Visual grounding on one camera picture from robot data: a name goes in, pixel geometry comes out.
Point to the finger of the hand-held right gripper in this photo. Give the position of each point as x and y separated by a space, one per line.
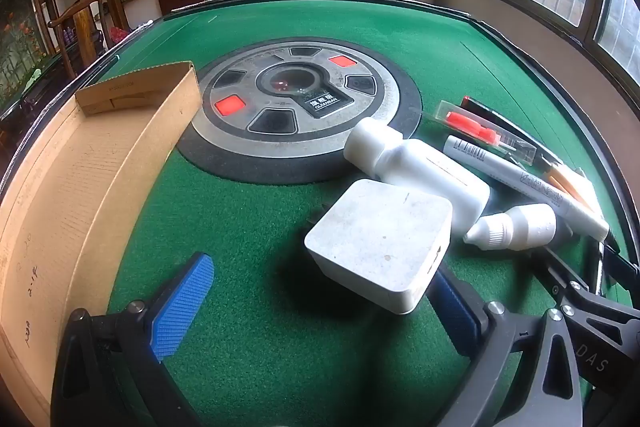
620 259
560 269

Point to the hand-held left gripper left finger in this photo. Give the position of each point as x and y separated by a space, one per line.
182 302

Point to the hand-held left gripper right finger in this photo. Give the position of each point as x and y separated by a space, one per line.
457 317

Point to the white dropper bottle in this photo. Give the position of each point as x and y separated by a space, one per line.
520 227

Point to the orange pen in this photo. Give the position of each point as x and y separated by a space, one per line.
575 192

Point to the large white square charger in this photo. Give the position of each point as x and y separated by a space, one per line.
380 242

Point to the white marker pen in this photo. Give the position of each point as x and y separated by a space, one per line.
500 164

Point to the shallow cardboard box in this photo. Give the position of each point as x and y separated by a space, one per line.
75 207

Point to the white plastic bottle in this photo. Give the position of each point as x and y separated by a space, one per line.
425 167

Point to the black marker pen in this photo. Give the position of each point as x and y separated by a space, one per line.
487 111

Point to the clear case with red insert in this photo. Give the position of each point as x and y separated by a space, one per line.
470 124

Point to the round grey control panel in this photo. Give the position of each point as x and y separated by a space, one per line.
280 147

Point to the pink bag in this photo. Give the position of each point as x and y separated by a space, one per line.
118 35

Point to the wooden armchair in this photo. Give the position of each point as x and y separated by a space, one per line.
80 14

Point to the flower painting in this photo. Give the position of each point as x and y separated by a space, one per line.
22 37

